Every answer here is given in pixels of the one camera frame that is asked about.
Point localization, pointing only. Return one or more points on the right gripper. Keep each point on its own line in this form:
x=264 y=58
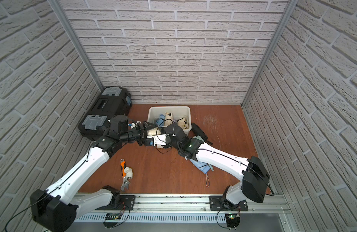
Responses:
x=166 y=129

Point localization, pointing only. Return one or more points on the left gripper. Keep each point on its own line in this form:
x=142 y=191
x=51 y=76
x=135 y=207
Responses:
x=140 y=135

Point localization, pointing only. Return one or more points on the light blue umbrella front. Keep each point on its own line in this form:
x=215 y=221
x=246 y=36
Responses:
x=160 y=120

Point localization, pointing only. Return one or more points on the white plastic storage box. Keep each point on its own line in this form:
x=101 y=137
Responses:
x=179 y=114

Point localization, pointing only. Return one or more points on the periwinkle blue umbrella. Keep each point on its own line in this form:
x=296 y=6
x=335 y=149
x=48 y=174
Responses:
x=205 y=168

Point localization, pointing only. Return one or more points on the beige umbrella black handle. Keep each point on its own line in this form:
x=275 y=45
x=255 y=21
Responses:
x=155 y=131

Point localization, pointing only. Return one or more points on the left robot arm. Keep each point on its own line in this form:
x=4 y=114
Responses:
x=56 y=207

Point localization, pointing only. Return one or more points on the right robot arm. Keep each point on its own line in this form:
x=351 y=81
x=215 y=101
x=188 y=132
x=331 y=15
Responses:
x=251 y=173

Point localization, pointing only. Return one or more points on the black folded umbrella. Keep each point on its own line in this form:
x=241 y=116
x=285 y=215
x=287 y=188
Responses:
x=199 y=132

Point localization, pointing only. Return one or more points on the black grey toolbox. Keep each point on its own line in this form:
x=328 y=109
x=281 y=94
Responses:
x=111 y=102

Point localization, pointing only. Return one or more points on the white pipe fitting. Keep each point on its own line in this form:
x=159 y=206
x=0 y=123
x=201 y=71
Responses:
x=129 y=172

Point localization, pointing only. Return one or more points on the left circuit board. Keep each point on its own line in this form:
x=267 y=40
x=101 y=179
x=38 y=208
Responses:
x=113 y=218

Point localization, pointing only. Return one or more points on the circuit board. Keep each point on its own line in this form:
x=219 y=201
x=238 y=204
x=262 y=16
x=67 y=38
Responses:
x=232 y=220
x=113 y=218

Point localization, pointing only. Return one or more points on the right circuit board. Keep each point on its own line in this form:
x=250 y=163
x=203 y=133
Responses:
x=232 y=220

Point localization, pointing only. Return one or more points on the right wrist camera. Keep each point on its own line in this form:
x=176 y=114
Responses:
x=157 y=140

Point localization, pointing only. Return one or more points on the orange handled wrench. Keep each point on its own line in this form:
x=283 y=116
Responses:
x=125 y=181

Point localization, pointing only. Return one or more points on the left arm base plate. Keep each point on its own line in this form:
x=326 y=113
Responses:
x=120 y=202

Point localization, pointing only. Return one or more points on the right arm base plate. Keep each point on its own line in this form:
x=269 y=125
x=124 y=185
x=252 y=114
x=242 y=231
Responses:
x=218 y=203

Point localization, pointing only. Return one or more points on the aluminium front rail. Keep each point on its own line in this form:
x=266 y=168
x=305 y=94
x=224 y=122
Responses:
x=200 y=203

